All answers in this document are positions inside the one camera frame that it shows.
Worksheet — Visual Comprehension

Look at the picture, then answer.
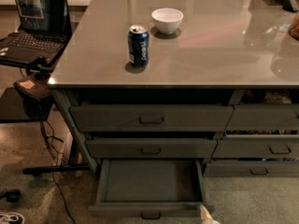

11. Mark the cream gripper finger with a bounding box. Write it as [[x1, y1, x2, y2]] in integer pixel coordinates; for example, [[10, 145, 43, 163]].
[[200, 205, 220, 224]]

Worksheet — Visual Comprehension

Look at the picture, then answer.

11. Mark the grey drawer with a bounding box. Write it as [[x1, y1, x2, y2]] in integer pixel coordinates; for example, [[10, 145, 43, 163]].
[[227, 105, 299, 131], [69, 105, 234, 132], [89, 159, 214, 219], [204, 161, 299, 177], [86, 138, 217, 158], [213, 137, 299, 159]]

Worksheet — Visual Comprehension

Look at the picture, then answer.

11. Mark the blue soda can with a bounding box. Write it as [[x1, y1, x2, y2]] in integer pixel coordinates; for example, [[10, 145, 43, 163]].
[[128, 24, 150, 66]]

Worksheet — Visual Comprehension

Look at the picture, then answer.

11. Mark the black object on floor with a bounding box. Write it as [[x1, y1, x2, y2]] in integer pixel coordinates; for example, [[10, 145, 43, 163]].
[[0, 189, 21, 203]]

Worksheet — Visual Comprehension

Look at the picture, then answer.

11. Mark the white sneaker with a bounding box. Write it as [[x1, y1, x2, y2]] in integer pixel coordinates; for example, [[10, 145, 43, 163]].
[[0, 213, 25, 224]]

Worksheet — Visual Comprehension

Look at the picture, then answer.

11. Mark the white ceramic bowl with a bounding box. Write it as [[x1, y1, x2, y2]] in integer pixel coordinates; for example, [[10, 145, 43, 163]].
[[151, 7, 184, 34]]

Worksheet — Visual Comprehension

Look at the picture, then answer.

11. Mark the brown item at counter edge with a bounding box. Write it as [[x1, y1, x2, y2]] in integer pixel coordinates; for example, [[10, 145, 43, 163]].
[[289, 13, 299, 40]]

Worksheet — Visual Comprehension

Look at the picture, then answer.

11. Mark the black laptop stand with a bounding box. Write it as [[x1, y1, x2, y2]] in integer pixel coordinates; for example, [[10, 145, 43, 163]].
[[0, 59, 90, 176]]

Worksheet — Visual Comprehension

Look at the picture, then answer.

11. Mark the black open laptop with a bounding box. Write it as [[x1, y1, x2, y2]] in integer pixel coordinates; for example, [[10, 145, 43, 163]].
[[0, 0, 72, 66]]

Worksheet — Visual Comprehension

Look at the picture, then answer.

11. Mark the black floor cable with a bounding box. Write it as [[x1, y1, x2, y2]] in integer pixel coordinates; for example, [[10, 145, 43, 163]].
[[38, 119, 77, 224]]

